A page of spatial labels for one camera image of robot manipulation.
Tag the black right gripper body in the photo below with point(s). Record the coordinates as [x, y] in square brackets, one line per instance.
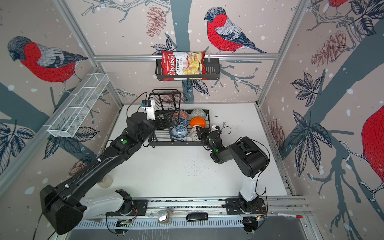
[205, 137]

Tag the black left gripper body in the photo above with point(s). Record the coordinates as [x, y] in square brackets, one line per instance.
[161, 125]

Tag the orange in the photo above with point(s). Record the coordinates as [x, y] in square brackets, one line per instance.
[181, 114]

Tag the orange plastic bowl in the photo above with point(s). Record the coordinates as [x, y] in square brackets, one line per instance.
[198, 121]

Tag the blue floral bowl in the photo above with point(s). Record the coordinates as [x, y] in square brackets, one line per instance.
[179, 132]

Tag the green grey patterned bowl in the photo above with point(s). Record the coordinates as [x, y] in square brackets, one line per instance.
[198, 113]

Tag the white brown patterned bowl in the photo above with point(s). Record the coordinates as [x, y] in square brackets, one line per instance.
[193, 133]

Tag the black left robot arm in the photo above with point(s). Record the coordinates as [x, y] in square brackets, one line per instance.
[63, 205]

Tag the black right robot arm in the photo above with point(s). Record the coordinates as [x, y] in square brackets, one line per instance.
[251, 157]

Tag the red cassava chips bag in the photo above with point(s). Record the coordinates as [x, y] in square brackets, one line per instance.
[176, 64]

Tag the black remote fob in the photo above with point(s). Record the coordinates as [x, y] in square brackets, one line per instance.
[197, 216]

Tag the black white round object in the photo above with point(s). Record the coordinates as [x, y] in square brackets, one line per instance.
[105, 182]

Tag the silver bell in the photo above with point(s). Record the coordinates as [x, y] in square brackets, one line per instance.
[164, 216]

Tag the red white pen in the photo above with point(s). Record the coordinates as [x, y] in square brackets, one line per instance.
[285, 215]

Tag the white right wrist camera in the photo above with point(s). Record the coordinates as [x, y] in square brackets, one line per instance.
[215, 128]

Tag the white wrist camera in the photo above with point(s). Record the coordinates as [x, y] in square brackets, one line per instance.
[149, 107]
[215, 128]

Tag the black wire dish rack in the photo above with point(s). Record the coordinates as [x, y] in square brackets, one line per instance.
[172, 99]

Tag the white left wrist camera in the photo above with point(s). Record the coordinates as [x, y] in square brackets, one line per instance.
[149, 107]

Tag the black wall shelf basket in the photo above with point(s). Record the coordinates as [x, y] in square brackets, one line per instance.
[212, 67]

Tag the white wire wall basket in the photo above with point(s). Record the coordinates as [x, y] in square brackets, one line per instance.
[71, 118]

